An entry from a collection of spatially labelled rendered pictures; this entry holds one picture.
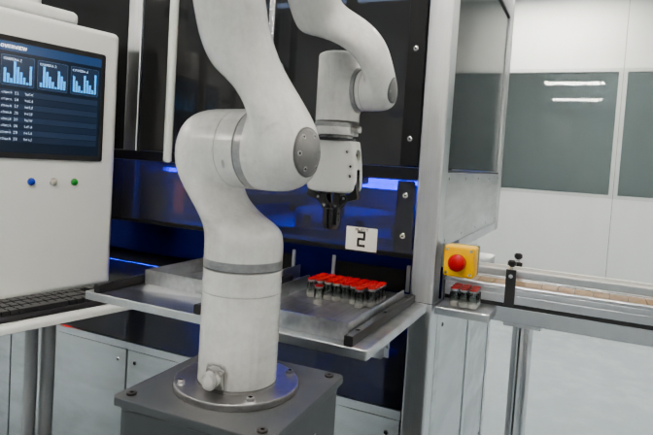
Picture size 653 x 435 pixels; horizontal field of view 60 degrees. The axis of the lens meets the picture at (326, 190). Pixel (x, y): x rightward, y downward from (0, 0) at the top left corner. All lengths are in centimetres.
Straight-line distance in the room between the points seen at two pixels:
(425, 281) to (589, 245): 463
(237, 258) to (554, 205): 527
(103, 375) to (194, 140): 132
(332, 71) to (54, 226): 98
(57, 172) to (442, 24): 109
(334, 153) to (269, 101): 31
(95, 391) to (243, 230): 136
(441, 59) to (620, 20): 478
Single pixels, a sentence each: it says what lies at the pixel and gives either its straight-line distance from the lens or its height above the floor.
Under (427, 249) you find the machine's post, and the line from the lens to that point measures 139.
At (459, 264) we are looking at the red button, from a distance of 134.
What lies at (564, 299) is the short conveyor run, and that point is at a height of 92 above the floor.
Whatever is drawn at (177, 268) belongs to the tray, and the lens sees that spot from 157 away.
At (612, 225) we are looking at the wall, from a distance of 595.
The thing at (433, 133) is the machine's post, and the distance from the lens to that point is 138.
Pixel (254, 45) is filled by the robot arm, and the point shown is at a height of 136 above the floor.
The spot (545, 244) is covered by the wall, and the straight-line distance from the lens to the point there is 598.
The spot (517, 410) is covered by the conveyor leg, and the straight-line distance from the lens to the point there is 160.
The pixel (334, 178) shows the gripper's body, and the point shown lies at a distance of 105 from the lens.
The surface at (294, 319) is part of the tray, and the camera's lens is 112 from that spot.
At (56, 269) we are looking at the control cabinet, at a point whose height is 87.
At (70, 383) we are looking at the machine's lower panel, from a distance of 218.
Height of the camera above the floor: 121
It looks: 3 degrees down
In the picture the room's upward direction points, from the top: 4 degrees clockwise
